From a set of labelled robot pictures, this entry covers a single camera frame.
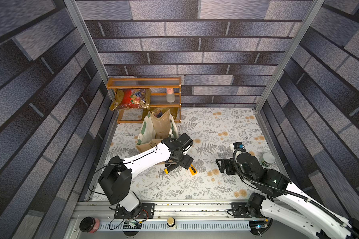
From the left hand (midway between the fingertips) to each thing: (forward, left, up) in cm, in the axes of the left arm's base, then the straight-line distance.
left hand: (185, 160), depth 82 cm
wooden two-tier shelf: (+44, +13, +14) cm, 48 cm away
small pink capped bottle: (+43, +10, +11) cm, 46 cm away
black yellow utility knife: (-1, +9, -8) cm, 12 cm away
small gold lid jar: (-29, +6, +6) cm, 30 cm away
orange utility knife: (-2, -5, -8) cm, 10 cm away
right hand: (-3, -18, +9) cm, 20 cm away
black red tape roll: (-30, +43, -3) cm, 53 cm away
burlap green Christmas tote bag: (+22, +21, -1) cm, 31 cm away
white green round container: (+2, -48, -2) cm, 49 cm away
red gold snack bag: (+39, +36, +12) cm, 54 cm away
